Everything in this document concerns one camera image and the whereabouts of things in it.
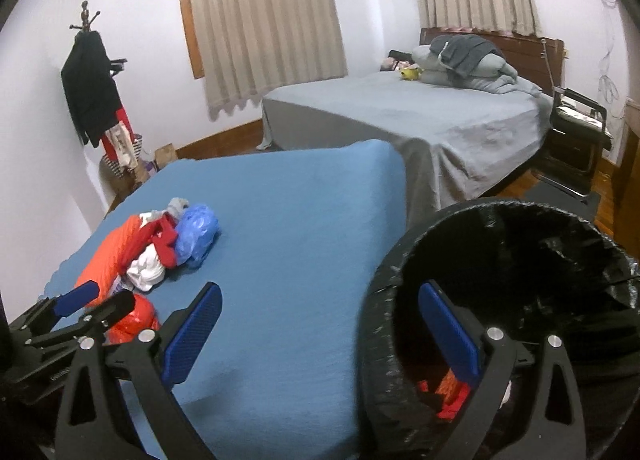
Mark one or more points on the black lined trash bin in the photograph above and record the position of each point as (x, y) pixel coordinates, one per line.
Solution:
(532, 270)

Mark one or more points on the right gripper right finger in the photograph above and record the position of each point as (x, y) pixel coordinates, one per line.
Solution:
(485, 358)

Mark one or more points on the blue plastic bag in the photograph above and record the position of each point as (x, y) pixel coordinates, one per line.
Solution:
(196, 233)

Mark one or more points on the left beige curtain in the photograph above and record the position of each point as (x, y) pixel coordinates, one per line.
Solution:
(251, 47)

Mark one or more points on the checkered bag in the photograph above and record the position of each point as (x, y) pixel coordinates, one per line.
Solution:
(113, 165)

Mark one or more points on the blue table cloth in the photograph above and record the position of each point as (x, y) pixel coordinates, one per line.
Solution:
(301, 234)

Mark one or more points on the pink white cloth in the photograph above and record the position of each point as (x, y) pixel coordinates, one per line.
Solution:
(139, 262)

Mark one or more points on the black coat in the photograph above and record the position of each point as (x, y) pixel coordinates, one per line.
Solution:
(90, 90)

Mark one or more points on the dark grey clothing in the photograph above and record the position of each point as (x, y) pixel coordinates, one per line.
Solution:
(465, 54)

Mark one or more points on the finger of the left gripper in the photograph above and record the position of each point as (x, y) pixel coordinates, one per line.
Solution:
(106, 315)
(76, 299)

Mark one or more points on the grey sock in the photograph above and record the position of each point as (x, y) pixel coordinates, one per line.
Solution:
(176, 208)

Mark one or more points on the brown paper bag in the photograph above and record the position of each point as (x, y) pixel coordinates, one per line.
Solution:
(164, 156)

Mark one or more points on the red cloth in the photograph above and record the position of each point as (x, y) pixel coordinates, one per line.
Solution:
(161, 234)

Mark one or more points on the yellow plush toy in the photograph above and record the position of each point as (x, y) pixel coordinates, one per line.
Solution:
(410, 73)

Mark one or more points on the dark grey floor mat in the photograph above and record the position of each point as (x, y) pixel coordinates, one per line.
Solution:
(585, 206)

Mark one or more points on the wooden wardrobe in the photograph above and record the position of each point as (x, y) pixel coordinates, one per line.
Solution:
(625, 184)

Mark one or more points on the pink doll toy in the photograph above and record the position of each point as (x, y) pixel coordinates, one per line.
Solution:
(391, 64)

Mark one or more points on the wooden headboard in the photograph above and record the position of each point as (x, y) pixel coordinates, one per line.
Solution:
(540, 60)

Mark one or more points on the wooden coat rack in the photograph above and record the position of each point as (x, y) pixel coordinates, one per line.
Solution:
(131, 180)

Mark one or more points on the black metal chair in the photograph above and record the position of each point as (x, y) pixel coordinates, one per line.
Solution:
(574, 143)

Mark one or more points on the beige tote bag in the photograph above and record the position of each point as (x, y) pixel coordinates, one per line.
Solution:
(119, 144)

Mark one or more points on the orange knitted cloth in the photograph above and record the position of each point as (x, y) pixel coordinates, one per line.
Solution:
(104, 265)

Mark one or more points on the red garment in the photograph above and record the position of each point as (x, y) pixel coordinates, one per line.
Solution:
(122, 116)

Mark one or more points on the red plastic bag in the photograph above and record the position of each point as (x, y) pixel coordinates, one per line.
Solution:
(142, 317)

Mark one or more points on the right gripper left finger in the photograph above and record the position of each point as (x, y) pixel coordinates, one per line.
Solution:
(94, 421)

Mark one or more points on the bed with grey sheet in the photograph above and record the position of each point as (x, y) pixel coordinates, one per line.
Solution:
(457, 144)

